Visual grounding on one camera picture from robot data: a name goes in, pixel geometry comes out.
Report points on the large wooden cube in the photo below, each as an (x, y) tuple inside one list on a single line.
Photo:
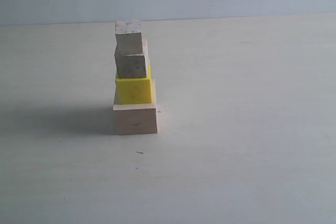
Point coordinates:
[(136, 118)]

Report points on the yellow cube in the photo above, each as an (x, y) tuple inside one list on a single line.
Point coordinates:
[(134, 90)]

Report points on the medium wooden cube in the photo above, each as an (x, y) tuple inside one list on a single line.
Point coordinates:
[(133, 66)]

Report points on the small wooden cube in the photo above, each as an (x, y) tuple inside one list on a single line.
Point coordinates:
[(129, 37)]

